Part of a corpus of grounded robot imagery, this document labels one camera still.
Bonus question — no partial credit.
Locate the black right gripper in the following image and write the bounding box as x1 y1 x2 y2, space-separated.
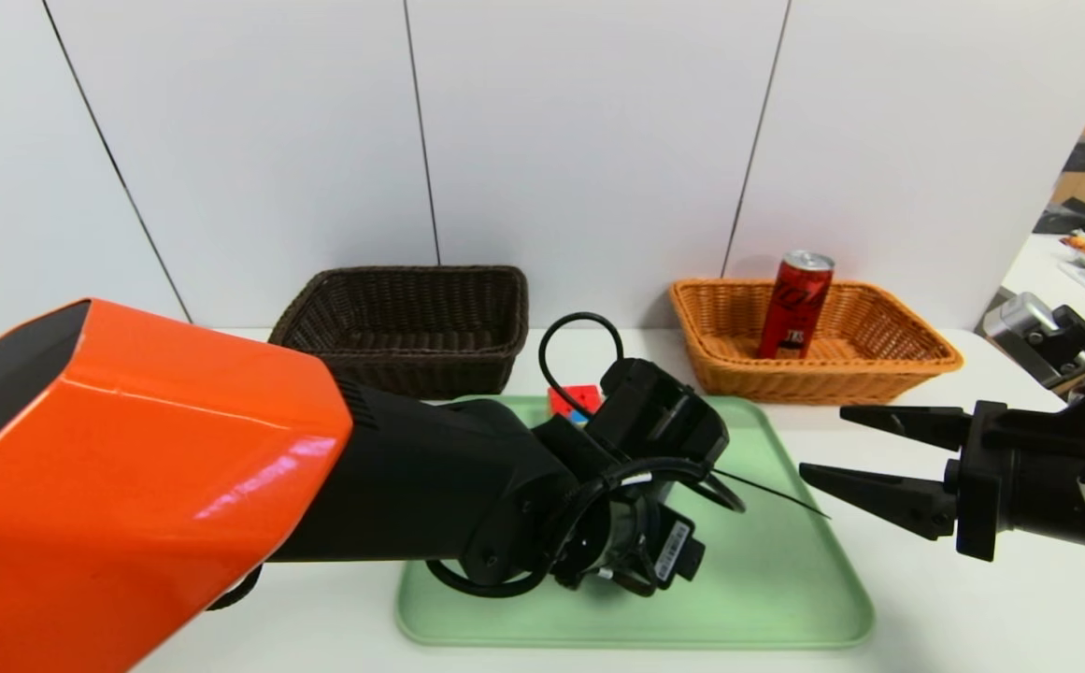
799 399 1085 563

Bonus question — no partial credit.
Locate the red soda can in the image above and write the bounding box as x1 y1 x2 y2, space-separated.
755 251 836 362

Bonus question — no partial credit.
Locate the colourful puzzle cube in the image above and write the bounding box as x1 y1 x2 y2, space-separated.
547 384 604 426

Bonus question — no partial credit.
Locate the orange wicker basket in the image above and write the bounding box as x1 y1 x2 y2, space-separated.
670 279 964 408

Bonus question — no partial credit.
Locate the dark brown wicker basket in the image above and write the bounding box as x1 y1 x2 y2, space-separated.
269 266 531 402

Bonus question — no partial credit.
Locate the thin black zip tie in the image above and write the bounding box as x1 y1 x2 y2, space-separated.
710 470 830 520

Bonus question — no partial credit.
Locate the light green plastic tray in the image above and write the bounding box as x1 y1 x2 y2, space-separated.
395 394 876 649

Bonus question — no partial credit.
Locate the white round-edged side table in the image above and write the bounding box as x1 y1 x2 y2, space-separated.
981 236 1085 369

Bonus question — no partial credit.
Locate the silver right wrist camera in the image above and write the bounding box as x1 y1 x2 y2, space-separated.
983 293 1085 394

